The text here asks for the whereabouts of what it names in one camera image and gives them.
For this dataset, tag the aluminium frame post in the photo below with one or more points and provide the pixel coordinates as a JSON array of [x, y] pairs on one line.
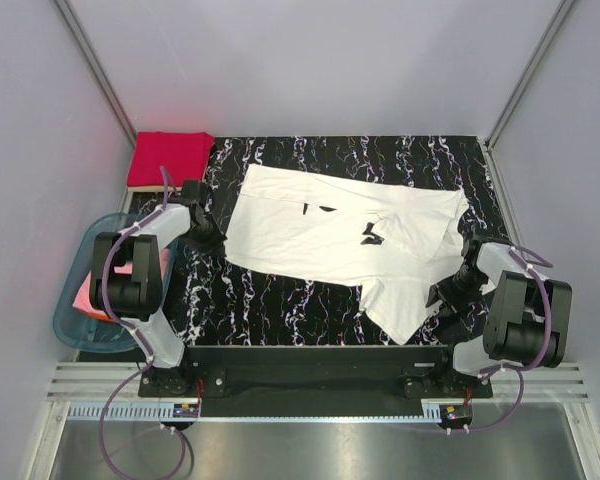
[[549, 36], [87, 51]]

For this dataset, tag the folded beige t shirt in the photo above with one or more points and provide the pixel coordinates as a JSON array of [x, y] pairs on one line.
[[145, 188]]

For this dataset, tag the teal plastic basket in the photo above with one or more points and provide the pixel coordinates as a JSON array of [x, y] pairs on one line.
[[74, 328]]

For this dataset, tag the right aluminium frame post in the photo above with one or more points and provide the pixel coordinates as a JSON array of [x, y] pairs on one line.
[[549, 36]]

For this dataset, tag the left aluminium frame post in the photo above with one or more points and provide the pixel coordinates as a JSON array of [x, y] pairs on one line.
[[87, 51]]

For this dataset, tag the pink t shirt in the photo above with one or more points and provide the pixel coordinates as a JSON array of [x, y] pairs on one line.
[[82, 301]]

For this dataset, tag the grey slotted cable duct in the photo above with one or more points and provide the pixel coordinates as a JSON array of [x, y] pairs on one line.
[[410, 412]]

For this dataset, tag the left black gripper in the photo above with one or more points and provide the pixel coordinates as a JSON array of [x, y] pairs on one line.
[[217, 240]]

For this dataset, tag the white t shirt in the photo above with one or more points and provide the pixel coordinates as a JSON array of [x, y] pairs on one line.
[[392, 241]]

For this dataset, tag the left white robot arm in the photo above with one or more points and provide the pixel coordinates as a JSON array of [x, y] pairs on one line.
[[126, 280]]

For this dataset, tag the folded red t shirt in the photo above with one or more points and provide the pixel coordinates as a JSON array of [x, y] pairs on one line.
[[184, 155]]

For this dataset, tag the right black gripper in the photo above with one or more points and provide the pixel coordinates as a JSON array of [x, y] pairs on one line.
[[437, 291]]

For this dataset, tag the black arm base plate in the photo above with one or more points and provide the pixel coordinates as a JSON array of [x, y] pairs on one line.
[[344, 377]]

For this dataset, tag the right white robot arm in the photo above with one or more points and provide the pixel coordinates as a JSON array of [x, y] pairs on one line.
[[529, 313]]

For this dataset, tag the orange garment in basket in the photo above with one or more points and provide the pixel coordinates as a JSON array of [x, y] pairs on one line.
[[101, 317]]

